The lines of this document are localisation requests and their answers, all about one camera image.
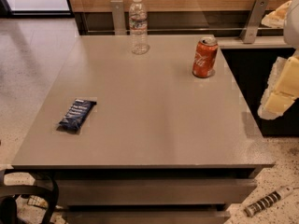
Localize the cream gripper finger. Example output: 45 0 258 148
261 0 292 29
258 56 299 120

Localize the red coke can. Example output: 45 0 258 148
192 36 218 78

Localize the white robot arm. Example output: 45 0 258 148
258 0 299 120

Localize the blue rxbar blueberry bar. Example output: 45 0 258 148
59 99 97 132

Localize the white power strip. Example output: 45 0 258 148
244 186 294 217

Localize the clear plastic water bottle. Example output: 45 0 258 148
129 0 150 55

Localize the grey upper drawer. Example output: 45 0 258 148
57 178 257 206

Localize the grey drawer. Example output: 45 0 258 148
57 178 257 206
64 211 230 224

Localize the grey lower drawer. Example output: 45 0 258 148
64 211 230 224

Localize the black office chair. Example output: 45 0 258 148
0 169 59 224

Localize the right metal bracket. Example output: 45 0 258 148
240 0 269 44

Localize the metal bracket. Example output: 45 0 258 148
110 0 127 35
240 0 269 44

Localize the left metal bracket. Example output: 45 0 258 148
110 0 127 35

